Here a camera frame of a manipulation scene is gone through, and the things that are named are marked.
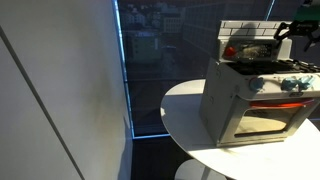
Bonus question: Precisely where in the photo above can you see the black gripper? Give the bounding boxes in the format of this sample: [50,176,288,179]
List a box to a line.
[274,0,320,52]

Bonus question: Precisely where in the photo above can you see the blue toy stove knob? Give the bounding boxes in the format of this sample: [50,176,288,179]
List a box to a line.
[298,74,316,90]
[280,75,300,92]
[248,76,266,93]

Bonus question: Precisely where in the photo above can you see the red round toy knob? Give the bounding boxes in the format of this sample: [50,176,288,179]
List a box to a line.
[222,45,239,60]

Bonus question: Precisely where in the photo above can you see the grey toy oven stove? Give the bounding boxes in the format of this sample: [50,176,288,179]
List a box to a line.
[199,19,320,148]

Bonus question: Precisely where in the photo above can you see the orange toy oven door handle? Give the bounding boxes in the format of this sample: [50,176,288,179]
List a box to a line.
[249,98,316,110]

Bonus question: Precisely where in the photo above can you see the white table pedestal base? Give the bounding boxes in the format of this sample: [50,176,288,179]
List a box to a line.
[174,158,228,180]

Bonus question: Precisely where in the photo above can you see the blue lit window frame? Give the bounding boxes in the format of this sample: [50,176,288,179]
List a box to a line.
[111,0,172,140]

